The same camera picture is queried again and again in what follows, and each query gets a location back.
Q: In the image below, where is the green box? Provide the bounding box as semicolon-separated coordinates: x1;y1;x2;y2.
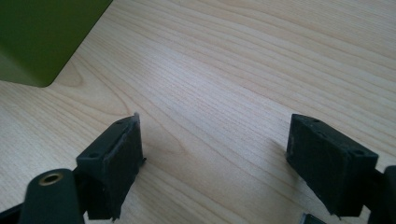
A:
0;0;114;89

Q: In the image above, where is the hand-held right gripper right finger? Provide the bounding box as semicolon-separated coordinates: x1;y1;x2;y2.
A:
285;113;380;217

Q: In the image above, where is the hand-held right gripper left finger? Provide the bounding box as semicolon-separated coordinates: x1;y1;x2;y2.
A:
76;112;147;221

